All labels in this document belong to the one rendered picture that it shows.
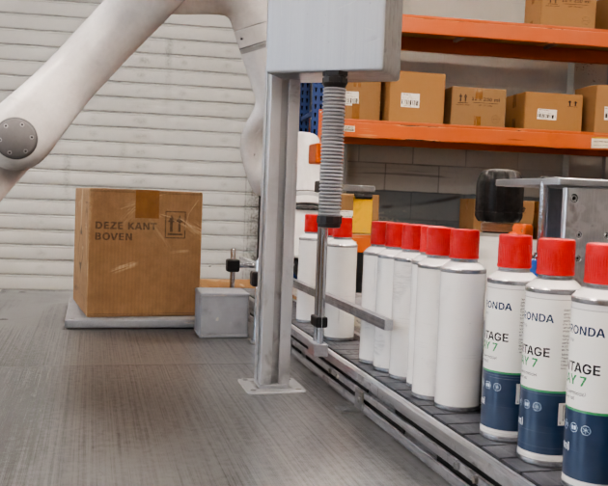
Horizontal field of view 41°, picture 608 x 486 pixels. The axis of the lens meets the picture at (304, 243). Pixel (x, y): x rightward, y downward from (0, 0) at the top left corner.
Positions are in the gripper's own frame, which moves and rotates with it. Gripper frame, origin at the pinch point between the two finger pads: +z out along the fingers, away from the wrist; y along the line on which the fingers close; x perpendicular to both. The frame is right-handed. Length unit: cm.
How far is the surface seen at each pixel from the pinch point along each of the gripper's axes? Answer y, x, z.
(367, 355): -2.5, -40.2, 19.9
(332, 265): -2.5, -25.9, 2.8
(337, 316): -1.5, -23.7, 11.0
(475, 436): -3, -73, 33
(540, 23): 231, 251, -235
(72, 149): -54, 368, -181
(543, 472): -2, -84, 37
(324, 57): -11, -56, -18
